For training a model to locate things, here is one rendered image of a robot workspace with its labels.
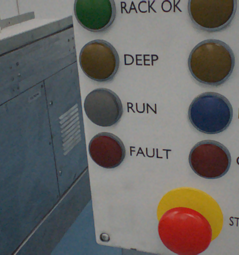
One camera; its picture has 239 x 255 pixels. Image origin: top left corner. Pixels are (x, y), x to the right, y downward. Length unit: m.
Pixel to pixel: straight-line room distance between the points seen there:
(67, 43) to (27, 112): 0.34
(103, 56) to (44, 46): 1.25
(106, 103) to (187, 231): 0.11
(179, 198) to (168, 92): 0.09
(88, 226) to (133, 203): 1.65
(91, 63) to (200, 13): 0.08
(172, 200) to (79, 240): 1.59
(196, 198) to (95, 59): 0.13
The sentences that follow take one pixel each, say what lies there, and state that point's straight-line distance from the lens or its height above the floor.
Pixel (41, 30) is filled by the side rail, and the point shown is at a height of 0.91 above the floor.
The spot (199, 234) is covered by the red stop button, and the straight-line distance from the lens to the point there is 0.32.
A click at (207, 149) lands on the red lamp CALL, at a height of 1.01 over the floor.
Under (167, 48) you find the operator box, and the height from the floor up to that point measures 1.08.
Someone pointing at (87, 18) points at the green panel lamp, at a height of 1.10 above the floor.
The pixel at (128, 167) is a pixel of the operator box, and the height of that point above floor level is 0.98.
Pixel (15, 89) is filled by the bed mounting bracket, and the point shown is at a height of 0.74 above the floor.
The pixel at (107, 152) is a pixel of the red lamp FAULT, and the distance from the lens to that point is 0.33.
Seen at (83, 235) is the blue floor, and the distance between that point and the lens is 1.95.
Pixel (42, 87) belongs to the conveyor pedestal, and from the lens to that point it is 1.64.
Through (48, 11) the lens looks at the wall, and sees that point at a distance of 4.13.
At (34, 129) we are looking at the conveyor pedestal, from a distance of 1.61.
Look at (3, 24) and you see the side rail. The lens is 1.83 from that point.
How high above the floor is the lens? 1.14
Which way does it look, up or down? 22 degrees down
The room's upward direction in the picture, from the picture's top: 4 degrees counter-clockwise
